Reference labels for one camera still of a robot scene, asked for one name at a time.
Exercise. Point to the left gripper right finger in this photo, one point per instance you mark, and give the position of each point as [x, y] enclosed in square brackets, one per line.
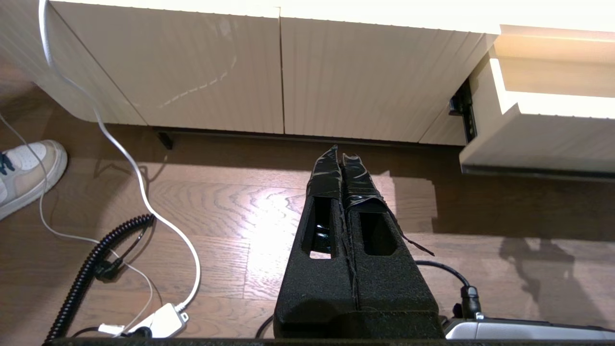
[389, 283]

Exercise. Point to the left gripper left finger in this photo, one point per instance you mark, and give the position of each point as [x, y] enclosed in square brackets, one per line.
[312, 288]

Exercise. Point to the cream ribbed drawer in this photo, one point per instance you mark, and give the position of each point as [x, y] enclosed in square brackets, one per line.
[538, 144]

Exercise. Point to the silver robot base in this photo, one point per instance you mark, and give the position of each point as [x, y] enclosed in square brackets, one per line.
[528, 330]

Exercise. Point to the cream low cabinet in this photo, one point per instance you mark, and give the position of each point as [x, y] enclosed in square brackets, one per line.
[360, 72]

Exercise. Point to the white power adapter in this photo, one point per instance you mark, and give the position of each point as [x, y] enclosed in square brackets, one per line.
[163, 319]

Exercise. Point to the plain cream cabinet door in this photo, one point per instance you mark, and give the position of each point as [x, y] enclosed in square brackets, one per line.
[360, 81]

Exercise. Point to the scratched cream cabinet door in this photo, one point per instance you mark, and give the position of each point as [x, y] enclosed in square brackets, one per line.
[192, 57]

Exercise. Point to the white shoe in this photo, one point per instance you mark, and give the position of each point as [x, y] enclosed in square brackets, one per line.
[29, 173]

